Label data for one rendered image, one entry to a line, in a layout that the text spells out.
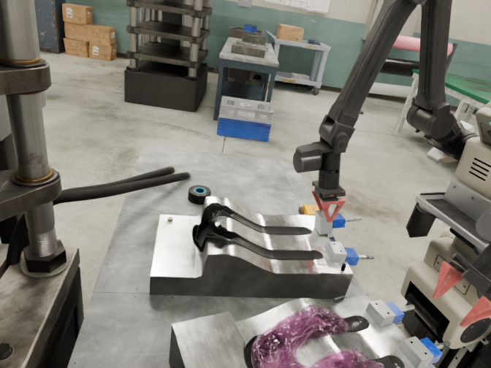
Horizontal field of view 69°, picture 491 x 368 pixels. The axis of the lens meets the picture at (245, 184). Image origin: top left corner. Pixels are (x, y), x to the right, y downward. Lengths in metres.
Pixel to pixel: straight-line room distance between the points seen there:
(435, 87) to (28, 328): 1.11
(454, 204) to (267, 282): 0.57
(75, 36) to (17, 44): 6.73
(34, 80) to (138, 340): 0.56
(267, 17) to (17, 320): 6.73
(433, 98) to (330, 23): 6.35
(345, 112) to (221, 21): 6.40
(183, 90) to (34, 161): 3.98
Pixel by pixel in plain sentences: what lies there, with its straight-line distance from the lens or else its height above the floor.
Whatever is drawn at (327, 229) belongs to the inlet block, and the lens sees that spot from 1.07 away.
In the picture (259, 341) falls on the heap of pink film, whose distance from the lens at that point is 0.75.
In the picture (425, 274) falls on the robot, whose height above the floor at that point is 0.80.
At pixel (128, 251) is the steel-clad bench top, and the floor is 0.80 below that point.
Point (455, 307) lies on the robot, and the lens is 1.21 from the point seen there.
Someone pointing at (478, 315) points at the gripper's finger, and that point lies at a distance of 0.80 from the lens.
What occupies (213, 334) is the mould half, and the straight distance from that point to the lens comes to 0.72.
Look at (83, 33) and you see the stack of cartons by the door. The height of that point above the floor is 0.41.
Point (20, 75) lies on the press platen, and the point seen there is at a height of 1.28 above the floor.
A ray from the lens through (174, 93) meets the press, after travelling 4.81.
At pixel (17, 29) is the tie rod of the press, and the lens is 0.81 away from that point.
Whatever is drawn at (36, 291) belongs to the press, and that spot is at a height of 0.79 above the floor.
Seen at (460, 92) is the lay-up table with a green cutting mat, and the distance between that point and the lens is 4.74.
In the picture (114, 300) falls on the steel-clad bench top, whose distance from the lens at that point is 0.93.
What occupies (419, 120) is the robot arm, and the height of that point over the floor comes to 1.23.
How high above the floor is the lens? 1.47
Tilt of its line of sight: 28 degrees down
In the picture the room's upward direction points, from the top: 10 degrees clockwise
